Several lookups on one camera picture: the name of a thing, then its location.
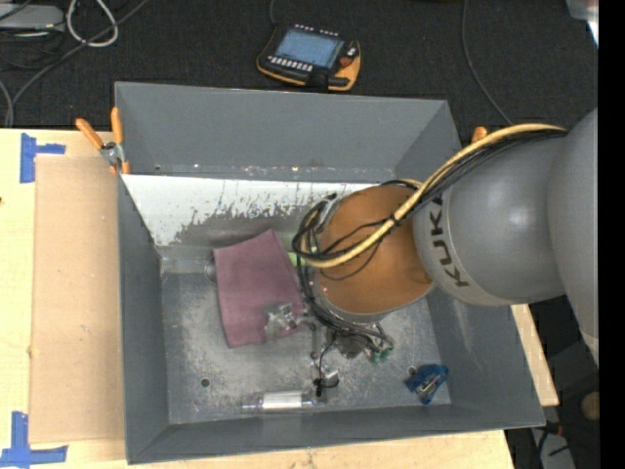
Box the clear plastic tube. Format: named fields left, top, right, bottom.
left=240, top=390, right=314, bottom=412

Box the brown cardboard board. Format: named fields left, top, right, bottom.
left=27, top=155, right=129, bottom=447

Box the grey metal bin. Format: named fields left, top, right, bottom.
left=112, top=81, right=547, bottom=464

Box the purple cloth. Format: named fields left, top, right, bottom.
left=212, top=227, right=308, bottom=350

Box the blue plastic clip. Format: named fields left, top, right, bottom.
left=403, top=362, right=450, bottom=405

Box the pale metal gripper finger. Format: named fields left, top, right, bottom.
left=263, top=302, right=307, bottom=340
left=310, top=359, right=341, bottom=390

